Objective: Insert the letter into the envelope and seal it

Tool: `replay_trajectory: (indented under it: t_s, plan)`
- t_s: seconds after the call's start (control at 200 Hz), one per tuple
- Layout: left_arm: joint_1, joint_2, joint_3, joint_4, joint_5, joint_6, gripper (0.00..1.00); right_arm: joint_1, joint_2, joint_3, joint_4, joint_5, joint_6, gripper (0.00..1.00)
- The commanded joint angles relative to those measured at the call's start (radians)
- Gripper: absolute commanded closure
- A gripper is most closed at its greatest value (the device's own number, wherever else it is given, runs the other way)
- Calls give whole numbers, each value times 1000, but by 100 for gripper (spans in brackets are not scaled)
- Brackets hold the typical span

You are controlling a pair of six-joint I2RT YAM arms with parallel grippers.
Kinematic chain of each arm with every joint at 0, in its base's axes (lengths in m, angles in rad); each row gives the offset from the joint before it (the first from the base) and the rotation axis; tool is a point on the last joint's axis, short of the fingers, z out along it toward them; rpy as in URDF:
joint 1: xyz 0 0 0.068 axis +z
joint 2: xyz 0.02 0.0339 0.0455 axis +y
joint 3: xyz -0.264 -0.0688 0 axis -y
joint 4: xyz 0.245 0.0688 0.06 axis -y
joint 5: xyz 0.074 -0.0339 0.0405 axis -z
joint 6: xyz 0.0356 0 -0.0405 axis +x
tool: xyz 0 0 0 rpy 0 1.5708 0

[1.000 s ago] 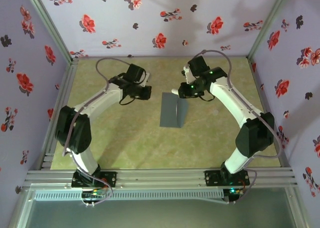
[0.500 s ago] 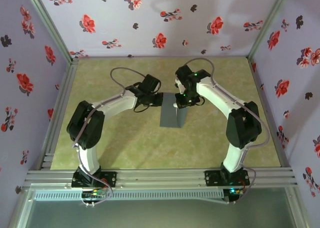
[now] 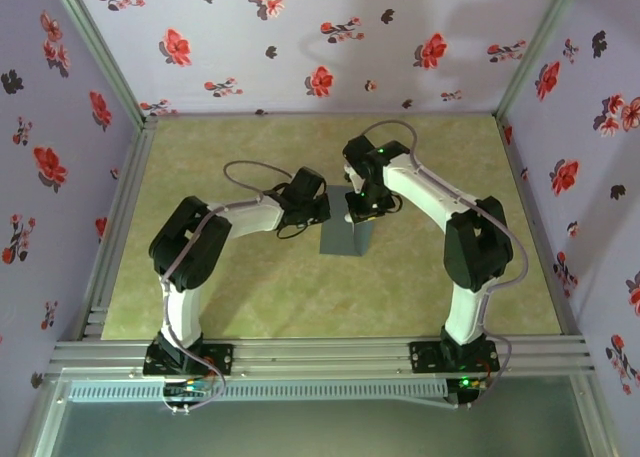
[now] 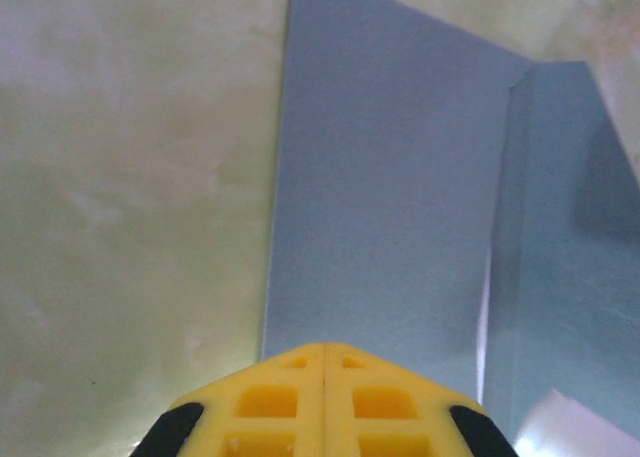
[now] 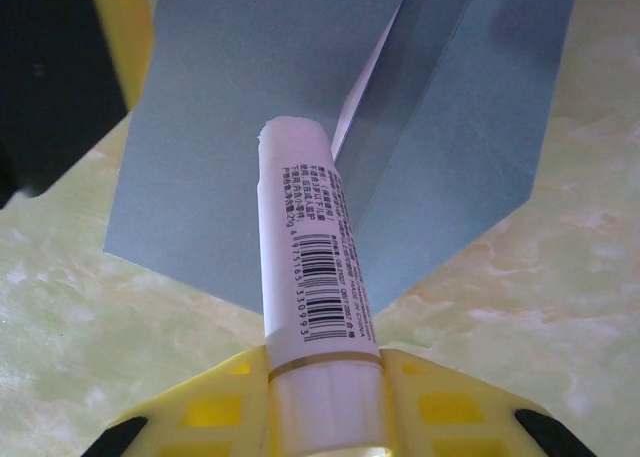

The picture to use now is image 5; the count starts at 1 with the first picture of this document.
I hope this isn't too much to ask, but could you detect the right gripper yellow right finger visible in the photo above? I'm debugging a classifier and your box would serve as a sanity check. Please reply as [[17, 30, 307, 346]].
[[377, 346, 606, 457]]

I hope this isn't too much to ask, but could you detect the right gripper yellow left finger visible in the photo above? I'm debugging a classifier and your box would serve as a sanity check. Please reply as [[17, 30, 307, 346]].
[[84, 344, 280, 457]]

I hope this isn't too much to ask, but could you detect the grey-blue paper envelope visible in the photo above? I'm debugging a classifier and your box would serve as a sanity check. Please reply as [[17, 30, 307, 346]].
[[102, 0, 581, 318]]

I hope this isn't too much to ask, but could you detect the white glue stick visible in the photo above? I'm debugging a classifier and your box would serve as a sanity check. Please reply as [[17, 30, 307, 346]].
[[254, 115, 389, 454]]

